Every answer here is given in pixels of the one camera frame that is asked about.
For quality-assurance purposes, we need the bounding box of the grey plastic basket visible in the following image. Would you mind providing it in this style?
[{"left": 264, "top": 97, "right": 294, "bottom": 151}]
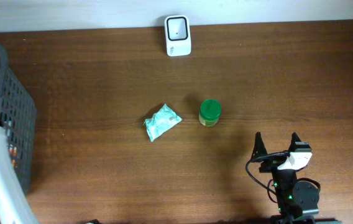
[{"left": 0, "top": 45, "right": 37, "bottom": 194}]

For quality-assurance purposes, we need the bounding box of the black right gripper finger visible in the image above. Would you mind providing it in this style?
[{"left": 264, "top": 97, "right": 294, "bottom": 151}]
[
  {"left": 251, "top": 132, "right": 268, "bottom": 161},
  {"left": 288, "top": 133, "right": 301, "bottom": 152}
]

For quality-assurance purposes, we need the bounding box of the white barcode scanner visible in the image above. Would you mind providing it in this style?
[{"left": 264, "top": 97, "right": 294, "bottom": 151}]
[{"left": 164, "top": 15, "right": 191, "bottom": 57}]

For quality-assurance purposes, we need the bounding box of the light green wipes packet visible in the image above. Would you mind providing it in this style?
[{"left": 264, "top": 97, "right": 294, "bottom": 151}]
[{"left": 144, "top": 104, "right": 182, "bottom": 142}]

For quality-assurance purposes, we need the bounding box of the green lid jar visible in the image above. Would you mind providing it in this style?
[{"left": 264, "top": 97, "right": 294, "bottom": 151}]
[{"left": 199, "top": 99, "right": 221, "bottom": 127}]

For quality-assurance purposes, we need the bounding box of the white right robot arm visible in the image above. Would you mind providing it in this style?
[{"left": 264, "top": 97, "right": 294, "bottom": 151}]
[{"left": 245, "top": 132, "right": 321, "bottom": 223}]

